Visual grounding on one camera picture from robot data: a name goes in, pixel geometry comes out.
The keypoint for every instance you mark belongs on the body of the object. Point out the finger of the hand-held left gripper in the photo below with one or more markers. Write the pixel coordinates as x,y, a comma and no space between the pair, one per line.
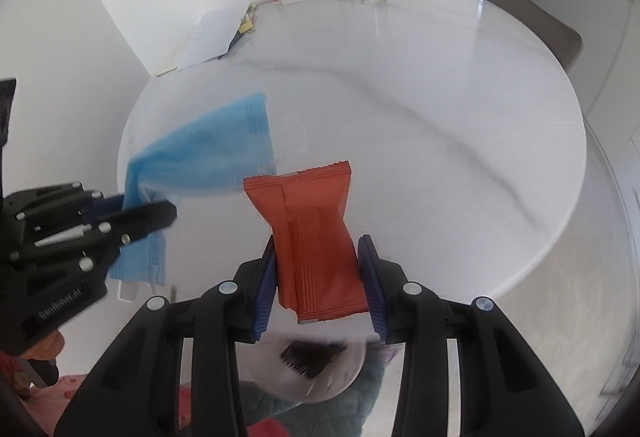
107,206
145,217

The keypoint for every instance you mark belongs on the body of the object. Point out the pink printed cloth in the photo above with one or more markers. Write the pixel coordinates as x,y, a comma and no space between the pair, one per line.
60,402

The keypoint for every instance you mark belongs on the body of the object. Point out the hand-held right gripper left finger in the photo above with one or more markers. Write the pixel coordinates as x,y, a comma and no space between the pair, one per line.
265,297

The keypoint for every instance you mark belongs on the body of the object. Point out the grey chair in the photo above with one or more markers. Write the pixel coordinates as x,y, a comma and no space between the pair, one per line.
540,27

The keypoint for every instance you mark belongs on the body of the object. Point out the blue face mask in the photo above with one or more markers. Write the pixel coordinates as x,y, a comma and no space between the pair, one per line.
210,152

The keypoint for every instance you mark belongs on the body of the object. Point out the small yellow object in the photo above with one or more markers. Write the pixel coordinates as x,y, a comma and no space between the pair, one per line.
245,24

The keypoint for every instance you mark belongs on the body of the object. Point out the teal fleece cloth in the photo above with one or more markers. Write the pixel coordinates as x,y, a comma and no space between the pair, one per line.
325,419

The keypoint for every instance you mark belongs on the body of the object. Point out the person's left hand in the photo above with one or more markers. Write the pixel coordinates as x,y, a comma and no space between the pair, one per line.
47,346

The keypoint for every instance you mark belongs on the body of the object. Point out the black foam mesh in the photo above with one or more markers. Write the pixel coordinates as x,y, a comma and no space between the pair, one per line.
310,357

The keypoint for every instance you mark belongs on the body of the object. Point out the red snack packet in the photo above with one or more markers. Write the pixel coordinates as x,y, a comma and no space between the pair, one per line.
305,227

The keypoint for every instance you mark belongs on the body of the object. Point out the white paper sheet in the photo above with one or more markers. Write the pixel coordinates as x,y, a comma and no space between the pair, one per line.
210,34

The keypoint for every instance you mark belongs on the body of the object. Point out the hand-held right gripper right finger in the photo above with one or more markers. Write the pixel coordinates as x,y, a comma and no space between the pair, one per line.
372,297

